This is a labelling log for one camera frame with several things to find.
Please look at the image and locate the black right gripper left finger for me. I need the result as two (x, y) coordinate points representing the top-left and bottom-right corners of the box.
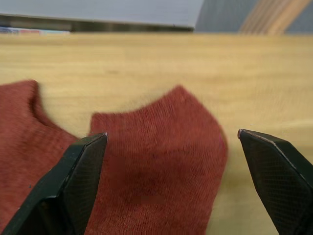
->
(0, 132), (108, 235)

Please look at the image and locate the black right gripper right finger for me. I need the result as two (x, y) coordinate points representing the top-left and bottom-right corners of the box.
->
(237, 129), (313, 235)

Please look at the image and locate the rust red ankle sock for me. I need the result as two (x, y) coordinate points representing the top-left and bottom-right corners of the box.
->
(0, 79), (229, 235)

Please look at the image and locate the dark baseboard strip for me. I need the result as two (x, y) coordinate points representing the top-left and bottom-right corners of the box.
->
(0, 13), (195, 33)

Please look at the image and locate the curved light wooden chair frame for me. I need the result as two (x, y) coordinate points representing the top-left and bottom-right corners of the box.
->
(238, 0), (309, 35)

